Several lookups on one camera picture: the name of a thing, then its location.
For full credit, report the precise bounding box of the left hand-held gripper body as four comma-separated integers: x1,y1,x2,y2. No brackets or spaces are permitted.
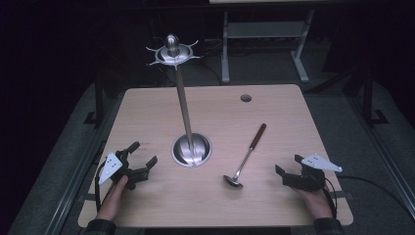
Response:
98,149,151,191

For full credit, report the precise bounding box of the aluminium frame rail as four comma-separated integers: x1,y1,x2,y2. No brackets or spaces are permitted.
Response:
42,94,125,235
344,92,415,212

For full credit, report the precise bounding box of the white metal desk frame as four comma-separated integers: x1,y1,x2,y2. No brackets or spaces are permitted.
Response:
208,0,327,84

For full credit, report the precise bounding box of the black metal stand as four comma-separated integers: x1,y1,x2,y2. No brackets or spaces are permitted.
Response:
362,69,390,127
83,71,106,127

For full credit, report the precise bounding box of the person's left hand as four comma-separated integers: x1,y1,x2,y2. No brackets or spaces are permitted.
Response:
95,175,129,222

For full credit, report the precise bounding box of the black cable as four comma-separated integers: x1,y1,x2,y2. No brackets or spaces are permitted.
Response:
321,180,339,219
94,159,115,212
195,61,223,86
336,175,413,214

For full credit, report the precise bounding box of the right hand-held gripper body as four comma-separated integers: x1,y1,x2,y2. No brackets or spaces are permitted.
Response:
281,153,344,193

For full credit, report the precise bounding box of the steel utensil rack stand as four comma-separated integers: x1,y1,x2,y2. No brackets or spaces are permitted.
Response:
145,32,213,168

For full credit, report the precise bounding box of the metal ladle with brown handle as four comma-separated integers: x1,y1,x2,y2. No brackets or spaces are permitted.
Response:
222,122,267,189

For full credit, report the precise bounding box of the person's right hand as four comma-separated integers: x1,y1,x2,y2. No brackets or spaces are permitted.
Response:
295,187,335,220

